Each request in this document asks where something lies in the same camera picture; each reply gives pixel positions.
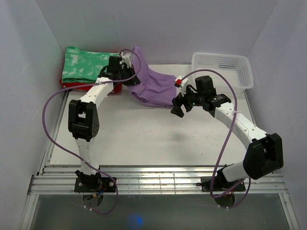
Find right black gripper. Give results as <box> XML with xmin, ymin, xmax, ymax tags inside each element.
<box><xmin>170</xmin><ymin>84</ymin><xmax>203</xmax><ymax>118</ymax></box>

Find purple trousers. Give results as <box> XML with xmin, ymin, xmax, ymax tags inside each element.
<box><xmin>128</xmin><ymin>46</ymin><xmax>177</xmax><ymax>108</ymax></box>

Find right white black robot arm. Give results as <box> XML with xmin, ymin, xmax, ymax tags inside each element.
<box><xmin>171</xmin><ymin>76</ymin><xmax>283</xmax><ymax>190</ymax></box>

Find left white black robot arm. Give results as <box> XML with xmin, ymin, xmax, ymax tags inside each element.
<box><xmin>68</xmin><ymin>53</ymin><xmax>140</xmax><ymax>192</ymax></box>

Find red folded garment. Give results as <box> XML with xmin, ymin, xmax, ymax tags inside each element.
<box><xmin>59</xmin><ymin>62</ymin><xmax>124</xmax><ymax>95</ymax></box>

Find green white patterned folded garment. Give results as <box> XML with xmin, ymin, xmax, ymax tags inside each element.
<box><xmin>61</xmin><ymin>46</ymin><xmax>119</xmax><ymax>83</ymax></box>

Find white perforated plastic basket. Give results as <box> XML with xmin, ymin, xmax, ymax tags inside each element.
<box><xmin>191</xmin><ymin>52</ymin><xmax>254</xmax><ymax>94</ymax></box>

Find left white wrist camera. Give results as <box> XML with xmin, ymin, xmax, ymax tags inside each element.
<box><xmin>119</xmin><ymin>52</ymin><xmax>132</xmax><ymax>68</ymax></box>

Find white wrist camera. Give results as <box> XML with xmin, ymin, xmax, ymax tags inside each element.
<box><xmin>119</xmin><ymin>52</ymin><xmax>132</xmax><ymax>68</ymax></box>
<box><xmin>175</xmin><ymin>76</ymin><xmax>189</xmax><ymax>95</ymax></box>

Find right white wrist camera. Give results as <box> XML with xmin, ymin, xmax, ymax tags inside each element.
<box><xmin>175</xmin><ymin>76</ymin><xmax>189</xmax><ymax>95</ymax></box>

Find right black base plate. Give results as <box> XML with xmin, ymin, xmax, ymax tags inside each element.
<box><xmin>196</xmin><ymin>176</ymin><xmax>246</xmax><ymax>192</ymax></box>

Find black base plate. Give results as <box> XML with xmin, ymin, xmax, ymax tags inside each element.
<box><xmin>74</xmin><ymin>177</ymin><xmax>116</xmax><ymax>193</ymax></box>
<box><xmin>196</xmin><ymin>176</ymin><xmax>246</xmax><ymax>192</ymax></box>

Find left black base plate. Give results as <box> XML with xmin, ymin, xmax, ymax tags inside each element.
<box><xmin>74</xmin><ymin>177</ymin><xmax>116</xmax><ymax>193</ymax></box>

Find aluminium rail frame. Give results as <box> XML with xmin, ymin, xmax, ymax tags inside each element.
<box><xmin>20</xmin><ymin>89</ymin><xmax>302</xmax><ymax>230</ymax></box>

